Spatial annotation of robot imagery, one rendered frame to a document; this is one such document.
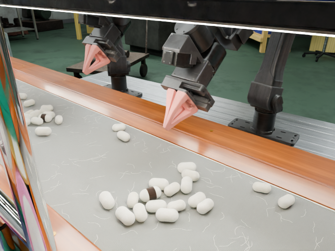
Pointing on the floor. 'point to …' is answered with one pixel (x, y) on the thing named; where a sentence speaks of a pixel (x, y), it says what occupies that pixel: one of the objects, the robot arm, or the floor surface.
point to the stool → (321, 51)
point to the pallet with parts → (12, 26)
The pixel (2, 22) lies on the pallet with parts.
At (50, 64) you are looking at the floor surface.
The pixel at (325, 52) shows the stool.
